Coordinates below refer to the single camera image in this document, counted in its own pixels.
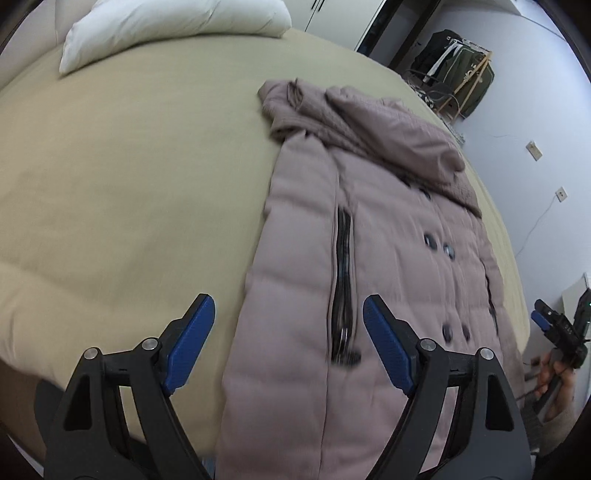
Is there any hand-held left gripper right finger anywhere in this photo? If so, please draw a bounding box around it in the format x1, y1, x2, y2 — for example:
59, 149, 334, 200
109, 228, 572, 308
362, 294, 532, 480

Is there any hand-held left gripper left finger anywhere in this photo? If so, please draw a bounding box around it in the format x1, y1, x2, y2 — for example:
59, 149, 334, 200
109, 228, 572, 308
44, 293, 217, 480

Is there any mauve hooded puffer coat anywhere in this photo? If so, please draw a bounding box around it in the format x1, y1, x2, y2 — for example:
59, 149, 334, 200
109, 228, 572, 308
215, 79, 525, 480

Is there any person's right forearm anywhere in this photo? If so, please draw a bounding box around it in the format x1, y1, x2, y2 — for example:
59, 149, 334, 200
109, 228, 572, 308
538, 404, 580, 464

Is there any wooden clothes rack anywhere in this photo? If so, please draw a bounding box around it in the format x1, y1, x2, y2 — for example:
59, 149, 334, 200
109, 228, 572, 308
436, 39, 492, 121

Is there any person's right hand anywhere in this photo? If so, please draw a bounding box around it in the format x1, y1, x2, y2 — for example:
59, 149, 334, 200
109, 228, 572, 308
536, 360, 578, 423

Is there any bed with beige sheet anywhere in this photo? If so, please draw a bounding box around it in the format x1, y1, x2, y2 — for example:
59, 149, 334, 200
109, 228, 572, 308
0, 25, 529, 462

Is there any chair with patterned cushion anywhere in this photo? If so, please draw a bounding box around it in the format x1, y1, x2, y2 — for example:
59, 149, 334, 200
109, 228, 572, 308
405, 69, 458, 114

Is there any dark hanging jacket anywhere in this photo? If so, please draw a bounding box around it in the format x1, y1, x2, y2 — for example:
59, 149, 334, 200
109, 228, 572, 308
411, 30, 455, 81

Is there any dark doorway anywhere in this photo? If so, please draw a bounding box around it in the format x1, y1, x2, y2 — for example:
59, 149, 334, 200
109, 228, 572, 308
355, 0, 444, 68

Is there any white pillow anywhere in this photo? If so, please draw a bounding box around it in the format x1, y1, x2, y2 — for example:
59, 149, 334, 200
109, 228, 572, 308
59, 0, 293, 77

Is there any white wardrobe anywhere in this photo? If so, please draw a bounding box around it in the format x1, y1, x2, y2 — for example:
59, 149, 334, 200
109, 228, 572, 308
291, 0, 386, 51

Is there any cream padded headboard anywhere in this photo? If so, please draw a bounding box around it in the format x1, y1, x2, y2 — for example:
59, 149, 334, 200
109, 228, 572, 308
0, 0, 93, 88

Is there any thin wall cable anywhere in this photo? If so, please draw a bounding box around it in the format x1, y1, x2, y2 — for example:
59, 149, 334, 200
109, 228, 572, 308
515, 198, 560, 259

